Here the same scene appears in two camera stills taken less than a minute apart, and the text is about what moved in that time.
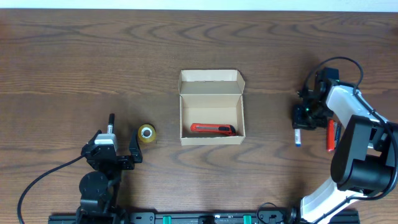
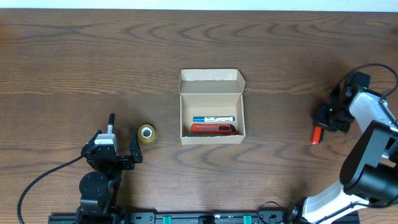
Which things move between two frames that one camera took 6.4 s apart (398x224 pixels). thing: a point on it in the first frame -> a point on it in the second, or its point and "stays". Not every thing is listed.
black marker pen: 110,127 stays
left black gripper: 116,160 stays
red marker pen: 331,135 -> 316,135
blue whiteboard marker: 298,139 -> 213,119
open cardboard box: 211,97 stays
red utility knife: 227,129 stays
